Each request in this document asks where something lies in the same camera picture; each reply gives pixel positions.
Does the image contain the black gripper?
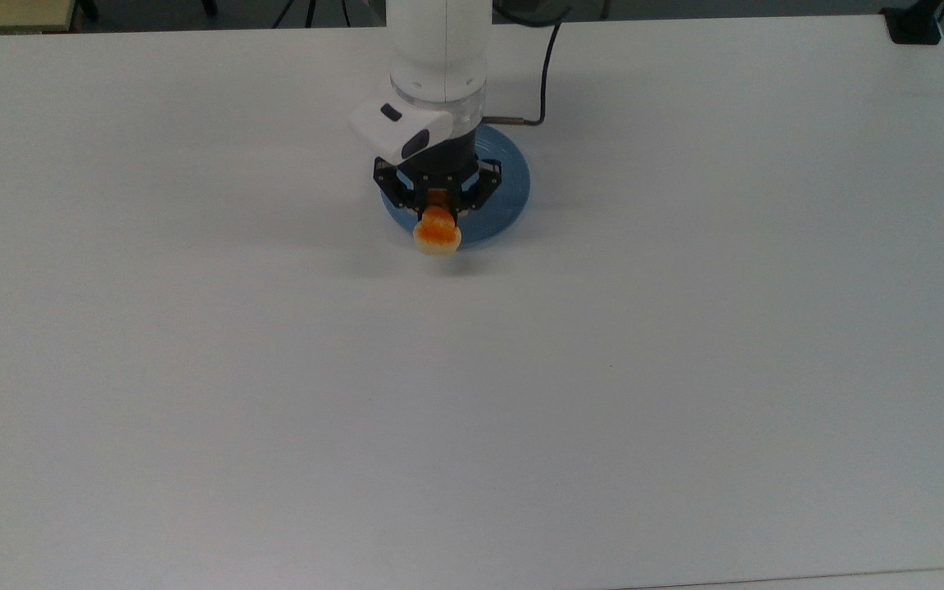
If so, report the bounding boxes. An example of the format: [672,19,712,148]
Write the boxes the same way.
[371,134,504,220]

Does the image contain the orange glazed bread roll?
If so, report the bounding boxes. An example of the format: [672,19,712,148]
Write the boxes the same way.
[412,205,463,257]

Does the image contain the blue plastic plate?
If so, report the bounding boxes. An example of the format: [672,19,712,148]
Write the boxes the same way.
[379,123,533,247]

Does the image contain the black tripod legs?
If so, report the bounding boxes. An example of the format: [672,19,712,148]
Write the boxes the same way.
[270,0,356,30]

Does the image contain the wooden table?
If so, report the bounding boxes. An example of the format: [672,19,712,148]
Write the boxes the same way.
[0,0,81,34]

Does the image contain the black table clamp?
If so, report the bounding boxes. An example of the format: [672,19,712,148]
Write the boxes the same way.
[881,0,944,46]

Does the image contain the black cable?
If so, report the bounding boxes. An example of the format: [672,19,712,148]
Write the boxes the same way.
[484,0,565,129]

